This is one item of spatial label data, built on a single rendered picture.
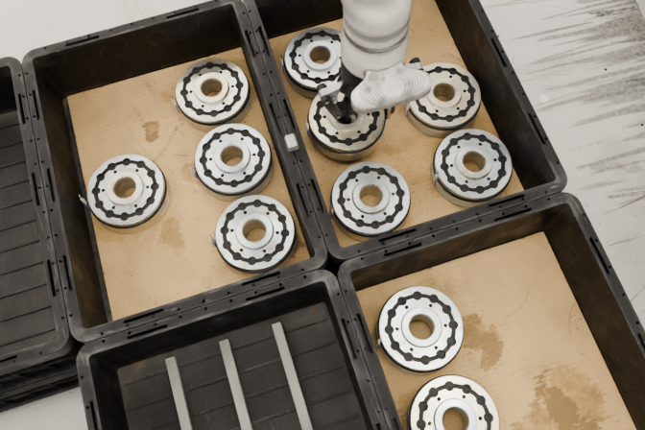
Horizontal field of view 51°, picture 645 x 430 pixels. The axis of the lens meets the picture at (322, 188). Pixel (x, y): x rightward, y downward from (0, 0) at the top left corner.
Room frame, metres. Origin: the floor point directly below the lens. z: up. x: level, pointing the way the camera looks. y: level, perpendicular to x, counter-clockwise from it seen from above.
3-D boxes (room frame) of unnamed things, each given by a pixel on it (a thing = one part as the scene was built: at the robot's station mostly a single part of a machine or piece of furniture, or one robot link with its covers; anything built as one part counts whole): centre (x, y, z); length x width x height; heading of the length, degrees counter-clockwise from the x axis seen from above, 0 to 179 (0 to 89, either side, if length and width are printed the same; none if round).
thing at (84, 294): (0.37, 0.19, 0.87); 0.40 x 0.30 x 0.11; 15
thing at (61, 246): (0.37, 0.19, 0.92); 0.40 x 0.30 x 0.02; 15
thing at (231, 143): (0.38, 0.12, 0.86); 0.05 x 0.05 x 0.01
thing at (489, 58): (0.44, -0.10, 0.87); 0.40 x 0.30 x 0.11; 15
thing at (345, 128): (0.43, -0.04, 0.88); 0.05 x 0.05 x 0.01
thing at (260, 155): (0.38, 0.12, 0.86); 0.10 x 0.10 x 0.01
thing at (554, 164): (0.44, -0.10, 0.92); 0.40 x 0.30 x 0.02; 15
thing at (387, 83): (0.42, -0.07, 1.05); 0.11 x 0.09 x 0.06; 14
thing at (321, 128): (0.43, -0.04, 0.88); 0.10 x 0.10 x 0.01
